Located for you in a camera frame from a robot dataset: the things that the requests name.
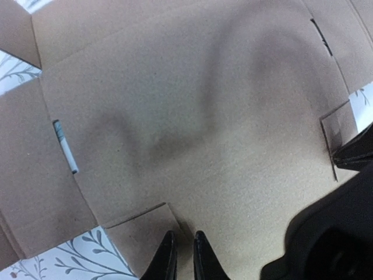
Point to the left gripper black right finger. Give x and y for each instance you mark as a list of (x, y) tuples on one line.
[(205, 263)]

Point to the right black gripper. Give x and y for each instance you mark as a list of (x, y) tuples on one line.
[(332, 238)]

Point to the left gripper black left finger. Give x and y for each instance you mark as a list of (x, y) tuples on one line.
[(163, 266)]

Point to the brown cardboard box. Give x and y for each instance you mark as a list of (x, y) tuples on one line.
[(175, 116)]

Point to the floral patterned table mat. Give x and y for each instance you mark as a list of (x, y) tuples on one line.
[(73, 256)]

